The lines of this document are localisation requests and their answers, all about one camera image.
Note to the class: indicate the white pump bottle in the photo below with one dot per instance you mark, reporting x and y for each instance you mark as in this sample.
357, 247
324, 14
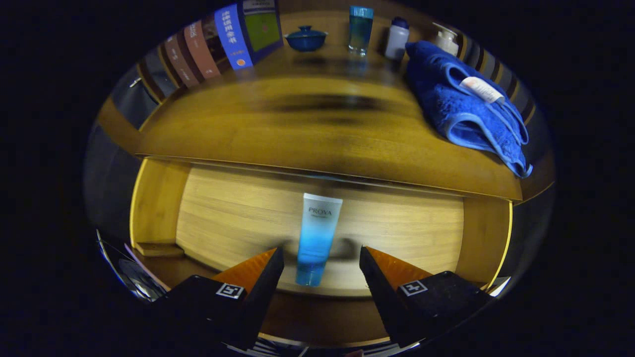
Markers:
446, 42

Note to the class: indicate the blue lidded teacup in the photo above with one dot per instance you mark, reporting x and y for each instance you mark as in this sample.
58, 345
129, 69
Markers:
305, 40

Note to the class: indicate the blue towel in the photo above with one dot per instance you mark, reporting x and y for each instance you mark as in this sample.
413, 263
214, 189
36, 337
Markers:
446, 109

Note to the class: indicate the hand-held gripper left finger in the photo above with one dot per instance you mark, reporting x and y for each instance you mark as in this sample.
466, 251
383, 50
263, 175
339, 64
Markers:
258, 307

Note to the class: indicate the blue book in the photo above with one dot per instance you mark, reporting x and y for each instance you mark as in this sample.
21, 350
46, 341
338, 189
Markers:
233, 37

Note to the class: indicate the dark brown book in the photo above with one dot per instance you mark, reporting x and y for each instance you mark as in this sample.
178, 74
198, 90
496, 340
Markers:
179, 62

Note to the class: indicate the wooden drawer with black knob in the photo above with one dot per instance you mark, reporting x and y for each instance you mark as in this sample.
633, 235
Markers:
238, 218

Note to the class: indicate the black backdrop cloth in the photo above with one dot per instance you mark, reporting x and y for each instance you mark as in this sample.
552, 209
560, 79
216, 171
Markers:
106, 183

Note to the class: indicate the light brown book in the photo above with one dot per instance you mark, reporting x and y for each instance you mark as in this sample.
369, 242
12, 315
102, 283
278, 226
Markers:
201, 49

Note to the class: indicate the teal glass bottle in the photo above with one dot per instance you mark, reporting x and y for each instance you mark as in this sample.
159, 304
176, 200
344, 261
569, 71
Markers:
360, 29

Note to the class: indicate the wooden countertop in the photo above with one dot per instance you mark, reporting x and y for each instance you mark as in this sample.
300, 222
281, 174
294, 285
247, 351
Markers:
297, 139

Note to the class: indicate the white bottle with dark cap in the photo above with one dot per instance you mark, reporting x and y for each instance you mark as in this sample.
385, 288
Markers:
396, 42

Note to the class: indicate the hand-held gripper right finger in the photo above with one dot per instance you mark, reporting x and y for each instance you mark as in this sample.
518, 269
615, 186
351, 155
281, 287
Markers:
384, 302

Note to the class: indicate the blue cosmetic tube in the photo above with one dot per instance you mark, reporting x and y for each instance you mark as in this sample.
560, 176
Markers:
317, 233

